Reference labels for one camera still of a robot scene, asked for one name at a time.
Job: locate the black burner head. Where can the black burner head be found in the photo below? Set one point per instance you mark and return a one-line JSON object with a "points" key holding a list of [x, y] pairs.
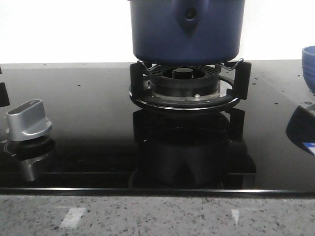
{"points": [[184, 81]]}

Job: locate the black glass gas stove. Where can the black glass gas stove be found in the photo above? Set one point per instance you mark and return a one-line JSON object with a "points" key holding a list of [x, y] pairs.
{"points": [[102, 144]]}

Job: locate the blue cooking pot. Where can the blue cooking pot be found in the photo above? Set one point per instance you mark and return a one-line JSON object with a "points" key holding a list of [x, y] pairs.
{"points": [[186, 32]]}

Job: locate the blue plastic bowl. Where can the blue plastic bowl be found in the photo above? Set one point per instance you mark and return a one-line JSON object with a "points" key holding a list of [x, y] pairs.
{"points": [[308, 67]]}

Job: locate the silver stove knob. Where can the silver stove knob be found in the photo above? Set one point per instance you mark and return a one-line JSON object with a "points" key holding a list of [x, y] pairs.
{"points": [[28, 121]]}

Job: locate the blue stove label sticker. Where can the blue stove label sticker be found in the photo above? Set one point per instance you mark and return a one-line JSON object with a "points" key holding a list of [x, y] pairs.
{"points": [[310, 147]]}

